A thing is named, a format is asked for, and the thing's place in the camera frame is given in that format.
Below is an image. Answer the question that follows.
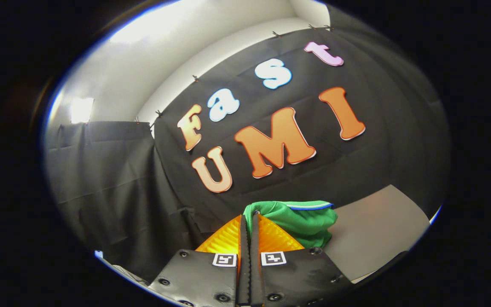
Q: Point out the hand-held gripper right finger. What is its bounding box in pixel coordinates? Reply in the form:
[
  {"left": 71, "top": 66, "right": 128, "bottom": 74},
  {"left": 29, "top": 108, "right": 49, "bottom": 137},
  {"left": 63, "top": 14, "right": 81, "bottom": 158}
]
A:
[{"left": 250, "top": 213, "right": 353, "bottom": 307}]

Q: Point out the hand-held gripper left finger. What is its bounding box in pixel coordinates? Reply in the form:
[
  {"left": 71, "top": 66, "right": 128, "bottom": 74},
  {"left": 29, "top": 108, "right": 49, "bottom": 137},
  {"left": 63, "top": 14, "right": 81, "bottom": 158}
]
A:
[{"left": 148, "top": 215, "right": 251, "bottom": 307}]

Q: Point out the grey cabinet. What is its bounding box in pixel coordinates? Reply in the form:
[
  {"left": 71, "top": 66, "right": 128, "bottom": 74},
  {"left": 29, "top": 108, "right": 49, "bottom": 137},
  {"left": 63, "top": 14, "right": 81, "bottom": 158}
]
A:
[{"left": 326, "top": 184, "right": 431, "bottom": 283}]

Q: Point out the green shirt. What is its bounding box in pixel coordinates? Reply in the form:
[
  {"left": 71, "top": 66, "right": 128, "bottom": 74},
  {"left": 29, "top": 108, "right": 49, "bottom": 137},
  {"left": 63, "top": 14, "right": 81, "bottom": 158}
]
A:
[{"left": 243, "top": 200, "right": 338, "bottom": 250}]

